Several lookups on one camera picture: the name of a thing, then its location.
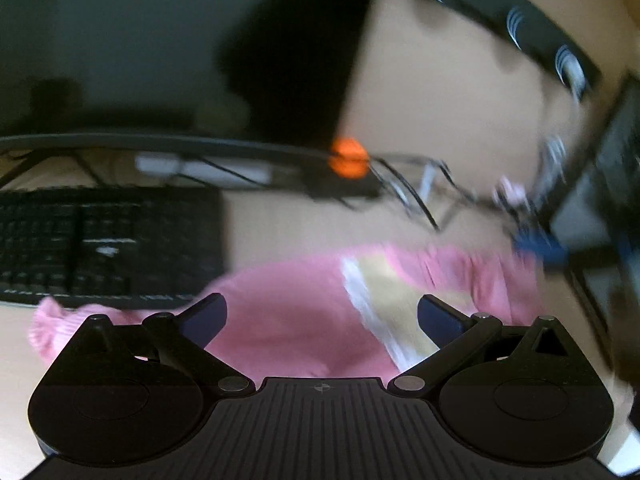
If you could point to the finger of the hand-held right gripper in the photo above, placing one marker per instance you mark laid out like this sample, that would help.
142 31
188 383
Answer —
540 247

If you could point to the small pink object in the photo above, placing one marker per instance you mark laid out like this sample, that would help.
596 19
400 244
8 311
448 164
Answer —
510 192

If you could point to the pink garment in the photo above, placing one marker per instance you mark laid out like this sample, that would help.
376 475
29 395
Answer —
280 310

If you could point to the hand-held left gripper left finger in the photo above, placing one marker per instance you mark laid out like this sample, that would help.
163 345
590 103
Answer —
206 318

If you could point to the orange round object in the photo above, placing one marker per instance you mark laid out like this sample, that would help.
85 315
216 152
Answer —
347 157

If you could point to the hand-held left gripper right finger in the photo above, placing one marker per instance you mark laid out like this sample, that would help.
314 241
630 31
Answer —
441 321

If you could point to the long black bar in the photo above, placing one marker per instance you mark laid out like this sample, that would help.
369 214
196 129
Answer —
510 15

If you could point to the black keyboard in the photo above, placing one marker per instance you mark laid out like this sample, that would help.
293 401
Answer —
125 250

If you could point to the black computer monitor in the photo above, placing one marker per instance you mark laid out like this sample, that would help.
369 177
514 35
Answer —
125 50

